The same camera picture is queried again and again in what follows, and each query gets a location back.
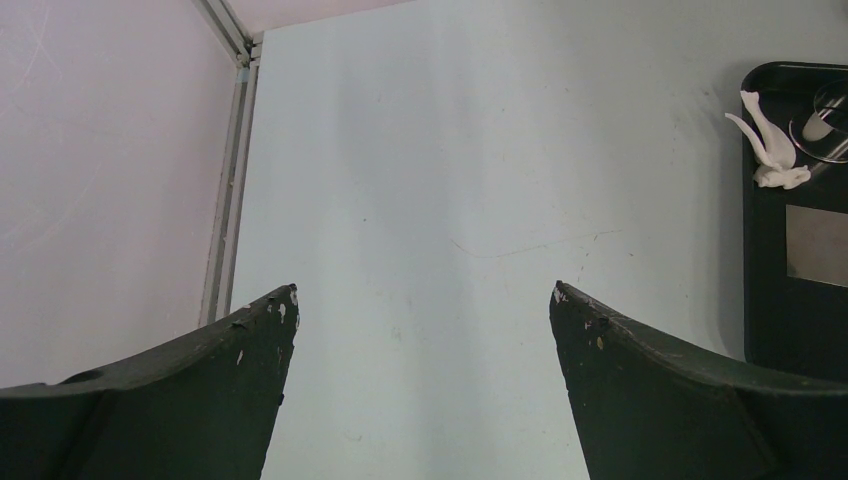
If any black baking tray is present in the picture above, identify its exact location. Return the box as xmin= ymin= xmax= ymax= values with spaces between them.
xmin=740 ymin=60 xmax=848 ymax=384

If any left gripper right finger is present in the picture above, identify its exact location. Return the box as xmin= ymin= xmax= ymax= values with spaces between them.
xmin=549 ymin=282 xmax=847 ymax=479

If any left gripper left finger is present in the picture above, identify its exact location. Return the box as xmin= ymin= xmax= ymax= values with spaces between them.
xmin=1 ymin=284 xmax=300 ymax=479

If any white dough ball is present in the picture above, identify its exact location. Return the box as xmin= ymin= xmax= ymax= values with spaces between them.
xmin=725 ymin=90 xmax=812 ymax=190

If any small round metal cup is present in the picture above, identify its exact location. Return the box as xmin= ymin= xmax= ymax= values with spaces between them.
xmin=789 ymin=79 xmax=847 ymax=164

